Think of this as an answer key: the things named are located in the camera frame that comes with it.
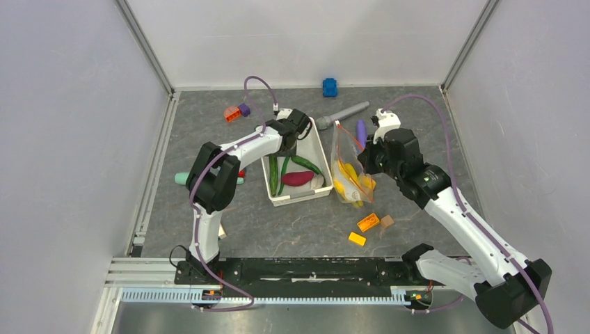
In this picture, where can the mint green toy microphone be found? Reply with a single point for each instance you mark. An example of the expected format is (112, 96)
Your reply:
(181, 178)

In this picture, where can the yellow squash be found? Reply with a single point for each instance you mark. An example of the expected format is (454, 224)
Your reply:
(367, 182)

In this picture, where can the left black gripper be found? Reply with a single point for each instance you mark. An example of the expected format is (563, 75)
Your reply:
(284, 154)

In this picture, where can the white garlic bulb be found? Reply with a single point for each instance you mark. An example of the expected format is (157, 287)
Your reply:
(316, 182)

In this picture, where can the brown wooden cube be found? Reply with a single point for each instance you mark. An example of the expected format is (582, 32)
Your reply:
(386, 221)

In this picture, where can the clear zip top bag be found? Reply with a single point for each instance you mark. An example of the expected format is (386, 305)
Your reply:
(346, 149)

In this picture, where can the purple toy microphone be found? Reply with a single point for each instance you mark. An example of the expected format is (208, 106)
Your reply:
(361, 133)

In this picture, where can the blue toy car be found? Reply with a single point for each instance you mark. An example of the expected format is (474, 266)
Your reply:
(329, 87)

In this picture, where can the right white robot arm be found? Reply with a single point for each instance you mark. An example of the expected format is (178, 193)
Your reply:
(504, 283)

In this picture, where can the yellow banana bunch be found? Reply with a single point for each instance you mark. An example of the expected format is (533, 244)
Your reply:
(346, 184)

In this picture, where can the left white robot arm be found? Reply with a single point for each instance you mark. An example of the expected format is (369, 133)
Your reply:
(212, 180)

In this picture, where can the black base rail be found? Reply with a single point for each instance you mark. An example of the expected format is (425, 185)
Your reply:
(234, 283)

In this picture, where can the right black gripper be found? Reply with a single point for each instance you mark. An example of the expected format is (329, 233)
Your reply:
(366, 156)

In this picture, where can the yellow flat brick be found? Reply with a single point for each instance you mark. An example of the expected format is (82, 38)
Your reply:
(357, 239)

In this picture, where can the green blue white block stack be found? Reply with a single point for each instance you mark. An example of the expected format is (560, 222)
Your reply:
(221, 232)

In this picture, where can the green chili pepper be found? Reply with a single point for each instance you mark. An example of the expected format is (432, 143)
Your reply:
(307, 164)

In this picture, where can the purple small block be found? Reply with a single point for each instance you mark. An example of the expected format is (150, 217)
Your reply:
(244, 109)

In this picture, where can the dark green cucumber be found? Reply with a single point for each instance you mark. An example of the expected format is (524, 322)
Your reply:
(273, 174)

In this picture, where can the red sweet potato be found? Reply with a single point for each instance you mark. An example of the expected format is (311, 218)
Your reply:
(296, 179)

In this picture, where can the grey toy microphone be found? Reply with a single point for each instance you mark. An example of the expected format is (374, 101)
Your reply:
(325, 122)

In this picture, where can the orange transparent brick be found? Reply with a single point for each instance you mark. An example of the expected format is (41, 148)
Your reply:
(368, 222)

